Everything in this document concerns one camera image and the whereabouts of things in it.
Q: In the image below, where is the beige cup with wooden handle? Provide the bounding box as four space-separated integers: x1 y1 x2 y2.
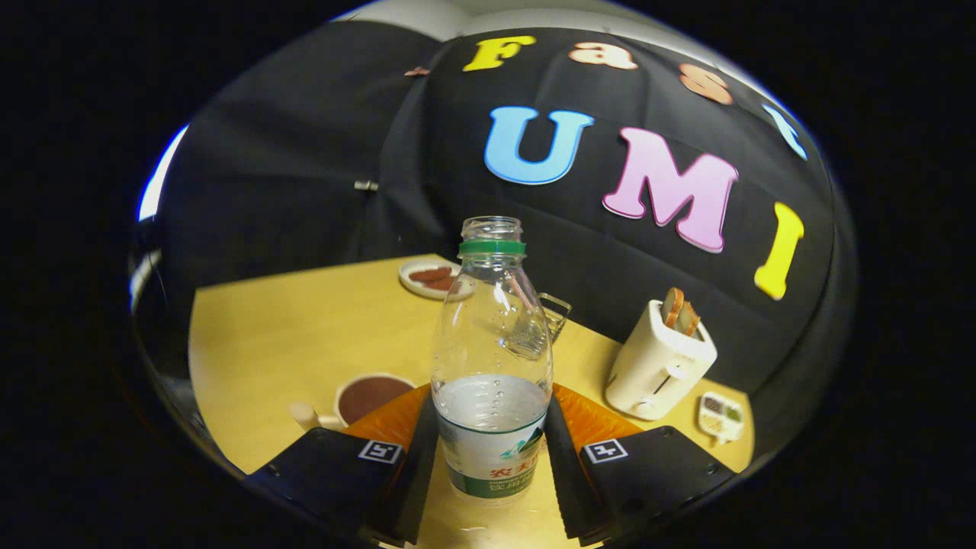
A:
290 372 418 432

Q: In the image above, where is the small white divided tray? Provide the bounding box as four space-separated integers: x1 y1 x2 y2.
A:
698 391 745 445

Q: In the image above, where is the clear plastic juice bottle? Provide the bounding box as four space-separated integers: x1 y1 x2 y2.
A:
431 217 554 504

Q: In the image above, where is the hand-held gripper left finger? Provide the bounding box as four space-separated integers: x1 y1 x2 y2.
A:
246 384 441 546

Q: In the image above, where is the wire mesh basket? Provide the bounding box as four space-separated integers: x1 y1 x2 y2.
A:
507 292 572 359

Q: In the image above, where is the small white plate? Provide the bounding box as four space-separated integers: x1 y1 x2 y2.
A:
399 258 475 301

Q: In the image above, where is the white toaster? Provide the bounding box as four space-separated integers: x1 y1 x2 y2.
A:
605 299 718 421

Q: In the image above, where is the wooden table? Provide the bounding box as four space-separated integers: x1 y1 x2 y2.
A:
188 254 756 549

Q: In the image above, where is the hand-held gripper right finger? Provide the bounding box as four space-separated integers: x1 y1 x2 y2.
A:
544 384 737 546

